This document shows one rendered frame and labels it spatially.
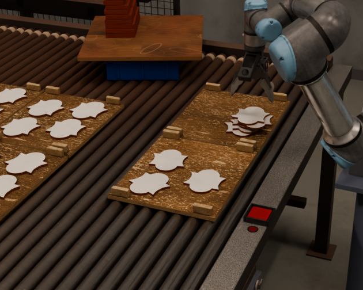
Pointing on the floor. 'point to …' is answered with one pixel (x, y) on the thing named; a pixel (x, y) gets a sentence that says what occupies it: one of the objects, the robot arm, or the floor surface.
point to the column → (360, 231)
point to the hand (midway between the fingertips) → (251, 100)
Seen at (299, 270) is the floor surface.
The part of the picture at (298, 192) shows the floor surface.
